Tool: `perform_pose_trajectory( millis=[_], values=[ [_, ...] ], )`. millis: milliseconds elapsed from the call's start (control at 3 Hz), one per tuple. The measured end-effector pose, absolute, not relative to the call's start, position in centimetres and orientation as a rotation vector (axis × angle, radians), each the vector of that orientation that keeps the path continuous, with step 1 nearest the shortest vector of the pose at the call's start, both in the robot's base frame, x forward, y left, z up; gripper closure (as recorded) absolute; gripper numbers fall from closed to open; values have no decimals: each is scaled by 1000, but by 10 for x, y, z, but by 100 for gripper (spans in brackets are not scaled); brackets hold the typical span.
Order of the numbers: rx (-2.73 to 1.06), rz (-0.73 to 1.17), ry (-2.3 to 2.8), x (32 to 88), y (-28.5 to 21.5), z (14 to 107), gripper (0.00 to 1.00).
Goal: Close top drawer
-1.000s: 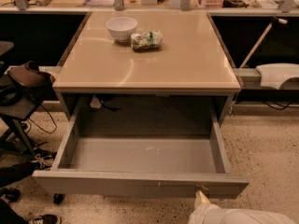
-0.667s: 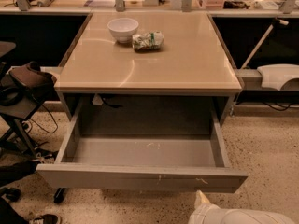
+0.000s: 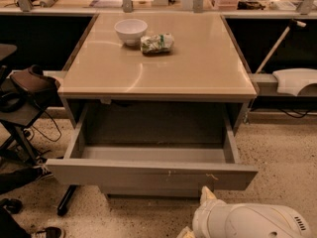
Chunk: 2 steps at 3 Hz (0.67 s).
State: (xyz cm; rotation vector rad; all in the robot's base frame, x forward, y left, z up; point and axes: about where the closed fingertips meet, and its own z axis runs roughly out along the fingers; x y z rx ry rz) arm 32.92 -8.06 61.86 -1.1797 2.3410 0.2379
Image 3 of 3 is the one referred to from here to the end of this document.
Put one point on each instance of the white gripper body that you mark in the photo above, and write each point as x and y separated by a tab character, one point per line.
205	217

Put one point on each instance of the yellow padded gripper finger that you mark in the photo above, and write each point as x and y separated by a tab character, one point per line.
206	194

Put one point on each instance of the grey top drawer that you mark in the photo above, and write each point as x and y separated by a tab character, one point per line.
153	149

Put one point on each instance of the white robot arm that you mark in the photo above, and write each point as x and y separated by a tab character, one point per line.
255	220

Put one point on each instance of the beige top cabinet table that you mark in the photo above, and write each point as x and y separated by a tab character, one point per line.
204	64

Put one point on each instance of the white plastic device on ledge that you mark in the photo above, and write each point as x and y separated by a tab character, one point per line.
292	81

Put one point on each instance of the green white snack bag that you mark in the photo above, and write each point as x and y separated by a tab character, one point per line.
155	44

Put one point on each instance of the black sneaker lower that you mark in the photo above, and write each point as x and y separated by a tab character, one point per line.
49	232

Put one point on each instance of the black sneaker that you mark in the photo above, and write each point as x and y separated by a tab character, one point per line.
49	232
43	170

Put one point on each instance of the black sneaker upper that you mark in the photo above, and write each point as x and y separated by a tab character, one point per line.
43	170

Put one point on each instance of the white stick with black tip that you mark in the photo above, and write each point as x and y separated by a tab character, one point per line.
291	25

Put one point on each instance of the white ceramic bowl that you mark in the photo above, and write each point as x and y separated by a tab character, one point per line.
130	31

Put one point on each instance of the brown VR headset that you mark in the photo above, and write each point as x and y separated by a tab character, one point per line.
32	83

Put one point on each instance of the black side stand table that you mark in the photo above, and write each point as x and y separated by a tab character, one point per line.
17	147

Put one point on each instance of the black headphones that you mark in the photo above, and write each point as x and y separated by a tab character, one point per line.
10	101

